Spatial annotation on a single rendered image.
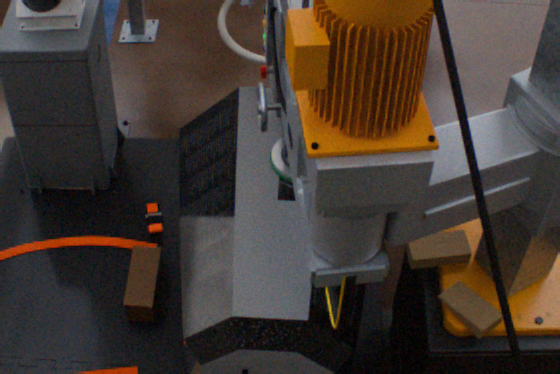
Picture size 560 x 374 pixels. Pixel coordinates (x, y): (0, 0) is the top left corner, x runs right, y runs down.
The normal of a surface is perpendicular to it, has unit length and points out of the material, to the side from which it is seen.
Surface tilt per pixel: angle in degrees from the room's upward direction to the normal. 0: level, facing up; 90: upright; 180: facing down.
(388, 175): 90
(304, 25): 0
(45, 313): 0
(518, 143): 0
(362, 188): 90
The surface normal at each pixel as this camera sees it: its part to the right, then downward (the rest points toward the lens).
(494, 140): 0.03, -0.66
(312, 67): 0.12, 0.75
